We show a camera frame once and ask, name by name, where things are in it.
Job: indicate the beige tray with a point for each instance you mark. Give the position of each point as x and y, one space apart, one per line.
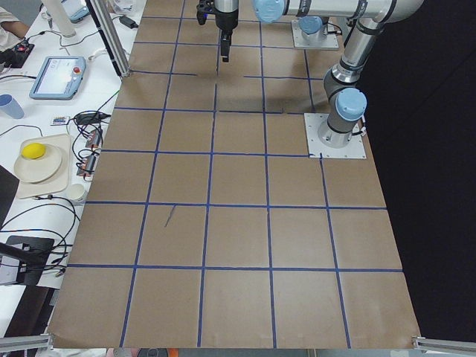
60 180

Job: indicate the beige plates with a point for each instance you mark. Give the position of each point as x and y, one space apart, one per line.
33 171

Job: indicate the teach pendant tablet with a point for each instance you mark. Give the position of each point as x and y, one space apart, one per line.
59 78

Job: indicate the black power adapter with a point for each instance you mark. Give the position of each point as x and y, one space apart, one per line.
128 22

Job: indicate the blue plastic cup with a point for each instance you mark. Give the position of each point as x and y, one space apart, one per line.
10 106

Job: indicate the yellow lemon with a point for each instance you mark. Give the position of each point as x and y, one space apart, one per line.
33 151

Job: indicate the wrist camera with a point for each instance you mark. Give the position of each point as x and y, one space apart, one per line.
203 9

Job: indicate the aluminium frame post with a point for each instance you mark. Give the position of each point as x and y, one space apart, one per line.
104 24

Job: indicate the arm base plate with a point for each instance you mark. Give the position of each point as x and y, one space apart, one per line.
323 40
325 143

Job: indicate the white paper cup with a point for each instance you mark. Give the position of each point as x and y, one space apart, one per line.
76 193

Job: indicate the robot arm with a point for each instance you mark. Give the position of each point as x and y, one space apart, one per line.
347 103
312 28

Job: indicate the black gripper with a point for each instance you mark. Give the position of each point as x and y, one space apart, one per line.
227 21

